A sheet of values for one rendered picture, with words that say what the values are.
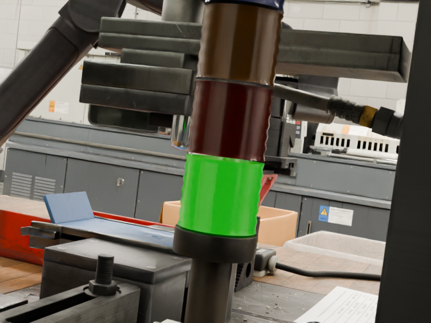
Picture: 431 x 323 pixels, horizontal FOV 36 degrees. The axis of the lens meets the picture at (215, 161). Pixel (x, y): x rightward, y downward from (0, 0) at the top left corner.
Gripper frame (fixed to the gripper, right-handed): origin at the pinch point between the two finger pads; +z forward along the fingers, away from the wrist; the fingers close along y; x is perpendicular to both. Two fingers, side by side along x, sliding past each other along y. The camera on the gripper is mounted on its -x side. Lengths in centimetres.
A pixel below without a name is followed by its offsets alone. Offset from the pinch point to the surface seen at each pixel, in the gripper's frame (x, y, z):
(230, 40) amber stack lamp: 62, -19, -16
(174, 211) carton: -180, 98, 29
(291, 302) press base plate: 13.1, -11.0, 7.6
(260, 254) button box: 3.0, -3.1, 4.6
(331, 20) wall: -613, 145, -141
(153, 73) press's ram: 43.3, -5.2, -15.9
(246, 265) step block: 11.3, -4.2, 4.7
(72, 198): 34.1, 7.4, -3.3
